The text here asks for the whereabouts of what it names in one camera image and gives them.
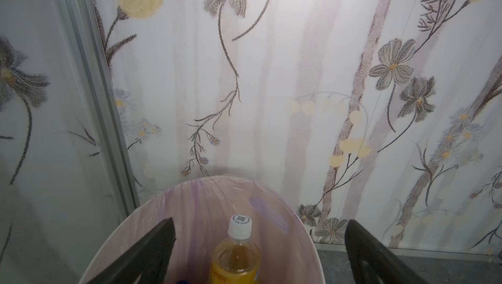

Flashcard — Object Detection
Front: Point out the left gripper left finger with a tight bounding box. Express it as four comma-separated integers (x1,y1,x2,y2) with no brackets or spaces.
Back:
89,218,176,284

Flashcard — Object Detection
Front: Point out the yellow red tea bottle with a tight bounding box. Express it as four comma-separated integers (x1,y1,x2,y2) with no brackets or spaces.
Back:
209,213,261,284

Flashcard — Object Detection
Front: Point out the cream waste bin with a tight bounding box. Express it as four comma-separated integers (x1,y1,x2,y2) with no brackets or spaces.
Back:
78,175,326,284

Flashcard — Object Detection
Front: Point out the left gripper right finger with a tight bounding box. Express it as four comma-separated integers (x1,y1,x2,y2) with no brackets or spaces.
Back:
345,219,426,284

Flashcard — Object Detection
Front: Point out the pink bin liner bag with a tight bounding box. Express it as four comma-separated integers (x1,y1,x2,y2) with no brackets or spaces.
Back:
80,176,324,284

